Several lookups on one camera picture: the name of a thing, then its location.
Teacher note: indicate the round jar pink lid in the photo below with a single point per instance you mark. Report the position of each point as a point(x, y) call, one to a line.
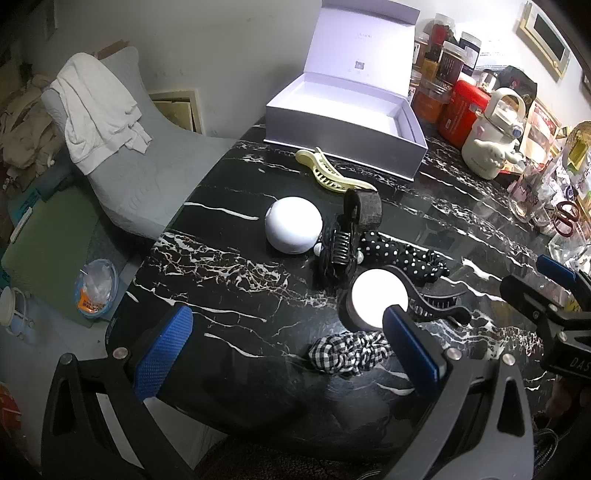
point(378, 295)

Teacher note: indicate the cream hair claw clip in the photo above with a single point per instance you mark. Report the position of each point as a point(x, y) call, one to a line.
point(330, 173)

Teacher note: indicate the grey pillow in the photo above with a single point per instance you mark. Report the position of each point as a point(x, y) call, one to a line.
point(138, 161)

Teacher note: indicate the polka dot scrunchie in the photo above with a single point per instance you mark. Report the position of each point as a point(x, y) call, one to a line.
point(401, 261)

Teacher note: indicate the gingham scrunchie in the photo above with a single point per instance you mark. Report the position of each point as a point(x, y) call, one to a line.
point(351, 353)

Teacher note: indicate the green mat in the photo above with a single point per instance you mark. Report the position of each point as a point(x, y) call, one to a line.
point(46, 258)

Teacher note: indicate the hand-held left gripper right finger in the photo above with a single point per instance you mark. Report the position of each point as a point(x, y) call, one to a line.
point(408, 344)

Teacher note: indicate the clear jar red contents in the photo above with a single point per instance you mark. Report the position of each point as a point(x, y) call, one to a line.
point(437, 27)

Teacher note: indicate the white cloth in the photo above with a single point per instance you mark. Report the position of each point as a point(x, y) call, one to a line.
point(99, 110)

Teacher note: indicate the white round dome case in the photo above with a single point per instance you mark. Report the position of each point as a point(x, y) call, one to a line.
point(293, 225)

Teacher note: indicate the red scissors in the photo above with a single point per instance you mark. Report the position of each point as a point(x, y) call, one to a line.
point(567, 218)

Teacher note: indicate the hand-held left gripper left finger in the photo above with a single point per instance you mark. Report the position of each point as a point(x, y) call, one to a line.
point(161, 353)

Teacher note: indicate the black bag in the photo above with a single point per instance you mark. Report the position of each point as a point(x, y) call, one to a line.
point(519, 81)

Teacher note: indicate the clear jar orange contents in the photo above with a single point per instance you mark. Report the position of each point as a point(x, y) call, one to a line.
point(430, 100)

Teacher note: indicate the clear jar yellow contents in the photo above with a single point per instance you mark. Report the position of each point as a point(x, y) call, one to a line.
point(422, 51)

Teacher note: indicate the red canister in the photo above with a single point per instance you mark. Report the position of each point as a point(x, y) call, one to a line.
point(464, 110)

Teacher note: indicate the glass cup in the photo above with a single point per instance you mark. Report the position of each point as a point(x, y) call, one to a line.
point(533, 194)

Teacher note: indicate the white gift box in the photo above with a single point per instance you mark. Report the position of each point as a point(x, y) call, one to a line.
point(344, 106)

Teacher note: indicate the wooden picture frame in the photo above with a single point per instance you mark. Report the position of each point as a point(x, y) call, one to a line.
point(545, 37)

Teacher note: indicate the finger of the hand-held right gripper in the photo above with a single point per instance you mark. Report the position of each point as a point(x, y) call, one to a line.
point(531, 297)
point(556, 271)

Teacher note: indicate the black pearl hair claw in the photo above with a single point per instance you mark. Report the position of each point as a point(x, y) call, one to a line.
point(334, 251)

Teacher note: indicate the beige cloth pile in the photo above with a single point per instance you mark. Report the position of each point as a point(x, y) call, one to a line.
point(25, 127)

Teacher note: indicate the clear jar dark blue label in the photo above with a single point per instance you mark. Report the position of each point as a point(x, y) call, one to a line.
point(470, 48)

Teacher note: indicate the small glass jar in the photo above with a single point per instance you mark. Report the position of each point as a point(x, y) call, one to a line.
point(487, 79)

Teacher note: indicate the black hair clip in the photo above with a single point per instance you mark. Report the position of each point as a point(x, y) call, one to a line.
point(434, 308)

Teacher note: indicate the wooden framed board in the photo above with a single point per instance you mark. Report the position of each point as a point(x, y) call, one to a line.
point(178, 108)

